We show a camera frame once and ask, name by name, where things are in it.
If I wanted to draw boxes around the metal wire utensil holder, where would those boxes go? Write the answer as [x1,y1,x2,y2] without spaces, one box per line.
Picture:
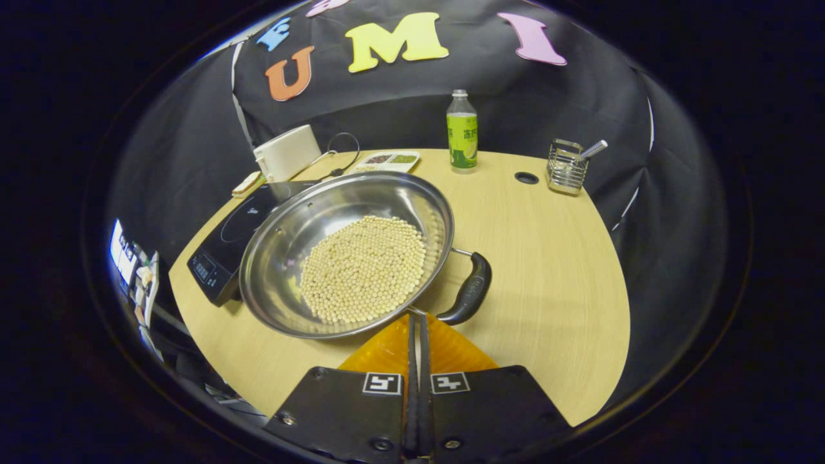
[547,139,590,197]

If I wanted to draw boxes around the green label drink bottle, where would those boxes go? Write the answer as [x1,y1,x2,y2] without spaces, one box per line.
[447,90,479,175]

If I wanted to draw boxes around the heap of soybeans in pot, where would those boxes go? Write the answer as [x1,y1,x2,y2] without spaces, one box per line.
[300,215,428,325]

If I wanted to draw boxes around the black power cable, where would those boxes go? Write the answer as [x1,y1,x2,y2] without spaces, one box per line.
[318,132,361,180]

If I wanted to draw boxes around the white toaster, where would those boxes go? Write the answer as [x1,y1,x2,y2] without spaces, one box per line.
[253,124,322,184]

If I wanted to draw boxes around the small food plate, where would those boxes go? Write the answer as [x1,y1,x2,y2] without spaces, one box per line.
[231,170,264,198]

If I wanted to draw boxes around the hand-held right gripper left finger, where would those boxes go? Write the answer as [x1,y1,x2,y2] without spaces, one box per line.
[263,313,420,463]

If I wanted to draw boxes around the stainless steel pot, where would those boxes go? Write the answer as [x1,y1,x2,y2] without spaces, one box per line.
[238,171,493,341]

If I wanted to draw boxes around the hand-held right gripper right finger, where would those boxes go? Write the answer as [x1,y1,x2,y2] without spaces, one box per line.
[418,313,574,463]

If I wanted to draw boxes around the black induction cooktop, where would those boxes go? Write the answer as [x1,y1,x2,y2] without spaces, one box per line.
[187,180,320,308]

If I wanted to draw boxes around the white divided dish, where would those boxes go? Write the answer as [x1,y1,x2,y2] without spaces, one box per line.
[351,150,422,175]

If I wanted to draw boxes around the white cluttered shelf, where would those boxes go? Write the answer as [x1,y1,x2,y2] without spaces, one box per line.
[108,218,162,329]

